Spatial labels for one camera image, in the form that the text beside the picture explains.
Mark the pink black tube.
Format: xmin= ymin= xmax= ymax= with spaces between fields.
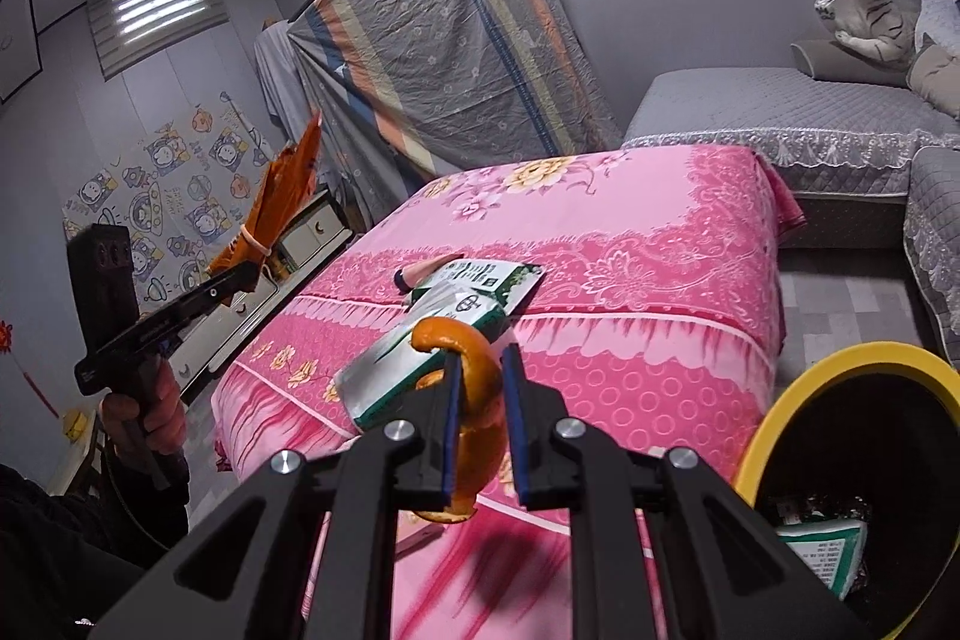
xmin=395 ymin=257 xmax=466 ymax=294

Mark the striped floral sheet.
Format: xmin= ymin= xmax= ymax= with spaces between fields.
xmin=289 ymin=0 xmax=623 ymax=184

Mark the cartoon wall poster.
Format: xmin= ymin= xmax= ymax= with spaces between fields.
xmin=61 ymin=92 xmax=275 ymax=304

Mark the person's left forearm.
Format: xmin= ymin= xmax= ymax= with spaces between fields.
xmin=0 ymin=452 xmax=192 ymax=640

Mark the grey bolster pillow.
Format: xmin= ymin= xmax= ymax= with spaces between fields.
xmin=793 ymin=38 xmax=912 ymax=88

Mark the plastic-wrapped tiger plush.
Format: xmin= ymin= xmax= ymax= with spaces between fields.
xmin=814 ymin=0 xmax=920 ymax=64

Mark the orange snack bag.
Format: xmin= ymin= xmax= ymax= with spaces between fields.
xmin=206 ymin=111 xmax=323 ymax=277

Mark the grey quilted sofa section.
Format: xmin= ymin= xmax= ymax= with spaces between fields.
xmin=904 ymin=145 xmax=960 ymax=371
xmin=622 ymin=66 xmax=960 ymax=247

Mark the grey cloth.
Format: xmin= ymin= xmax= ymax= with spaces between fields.
xmin=253 ymin=19 xmax=316 ymax=161

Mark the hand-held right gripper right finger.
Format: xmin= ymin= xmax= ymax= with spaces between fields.
xmin=501 ymin=344 xmax=871 ymax=640

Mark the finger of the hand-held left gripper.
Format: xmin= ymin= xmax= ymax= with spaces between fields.
xmin=166 ymin=278 xmax=260 ymax=341
xmin=180 ymin=263 xmax=257 ymax=310

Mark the person's left hand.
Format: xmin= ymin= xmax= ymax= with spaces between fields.
xmin=101 ymin=359 xmax=188 ymax=461

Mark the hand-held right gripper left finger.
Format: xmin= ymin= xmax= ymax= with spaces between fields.
xmin=90 ymin=351 xmax=462 ymax=640

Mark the grey cushion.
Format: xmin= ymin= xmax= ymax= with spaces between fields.
xmin=906 ymin=36 xmax=960 ymax=120

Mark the window blind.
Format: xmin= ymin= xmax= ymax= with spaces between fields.
xmin=86 ymin=0 xmax=230 ymax=80

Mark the green white carton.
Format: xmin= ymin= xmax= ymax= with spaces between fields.
xmin=776 ymin=518 xmax=869 ymax=600

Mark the white low cabinet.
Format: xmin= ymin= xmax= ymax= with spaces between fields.
xmin=176 ymin=190 xmax=353 ymax=401

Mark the yellow trash bin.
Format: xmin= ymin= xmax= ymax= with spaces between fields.
xmin=731 ymin=344 xmax=960 ymax=640

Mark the white green tissue pack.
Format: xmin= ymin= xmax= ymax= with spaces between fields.
xmin=431 ymin=260 xmax=545 ymax=320
xmin=334 ymin=287 xmax=518 ymax=432

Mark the orange peel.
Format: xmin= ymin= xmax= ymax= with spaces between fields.
xmin=409 ymin=317 xmax=503 ymax=525

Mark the red wall ornament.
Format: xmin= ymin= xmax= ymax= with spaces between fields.
xmin=0 ymin=319 xmax=61 ymax=420

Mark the pink floral blanket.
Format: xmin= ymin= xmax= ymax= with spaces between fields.
xmin=214 ymin=145 xmax=807 ymax=640

